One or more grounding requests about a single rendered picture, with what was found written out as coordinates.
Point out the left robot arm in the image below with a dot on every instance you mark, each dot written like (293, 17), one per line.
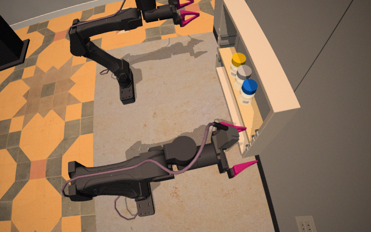
(126, 19)

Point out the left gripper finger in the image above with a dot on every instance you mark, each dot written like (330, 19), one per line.
(184, 4)
(183, 13)

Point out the light wooden plank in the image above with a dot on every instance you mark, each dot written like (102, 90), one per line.
(250, 115)

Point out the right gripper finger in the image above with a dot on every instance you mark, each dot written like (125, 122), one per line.
(240, 167)
(237, 127)

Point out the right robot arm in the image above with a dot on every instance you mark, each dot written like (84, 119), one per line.
(122, 179)

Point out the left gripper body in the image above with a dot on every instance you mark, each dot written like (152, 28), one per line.
(169, 11)

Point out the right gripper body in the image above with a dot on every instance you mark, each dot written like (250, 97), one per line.
(213, 153)

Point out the grey wall-mounted rack frame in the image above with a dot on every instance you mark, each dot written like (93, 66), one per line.
(236, 17)

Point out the white bottle with blue cap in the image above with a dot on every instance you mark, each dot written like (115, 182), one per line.
(247, 91)

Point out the white bottle with grey cap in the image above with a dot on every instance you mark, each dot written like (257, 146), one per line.
(243, 73)

